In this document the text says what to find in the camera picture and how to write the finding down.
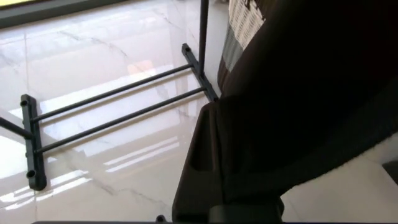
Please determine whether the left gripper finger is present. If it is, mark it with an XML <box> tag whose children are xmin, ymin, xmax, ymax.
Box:
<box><xmin>172</xmin><ymin>101</ymin><xmax>224</xmax><ymax>223</ymax></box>

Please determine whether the black garment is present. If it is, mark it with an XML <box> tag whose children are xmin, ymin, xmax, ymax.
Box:
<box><xmin>216</xmin><ymin>0</ymin><xmax>398</xmax><ymax>206</ymax></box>

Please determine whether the black clothes rack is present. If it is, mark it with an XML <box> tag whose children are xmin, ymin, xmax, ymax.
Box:
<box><xmin>0</xmin><ymin>0</ymin><xmax>220</xmax><ymax>191</ymax></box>

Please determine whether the white laundry basket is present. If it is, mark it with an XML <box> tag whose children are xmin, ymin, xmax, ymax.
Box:
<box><xmin>221</xmin><ymin>0</ymin><xmax>266</xmax><ymax>74</ymax></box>

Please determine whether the window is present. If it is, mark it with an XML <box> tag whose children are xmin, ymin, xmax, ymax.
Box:
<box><xmin>0</xmin><ymin>0</ymin><xmax>128</xmax><ymax>29</ymax></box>

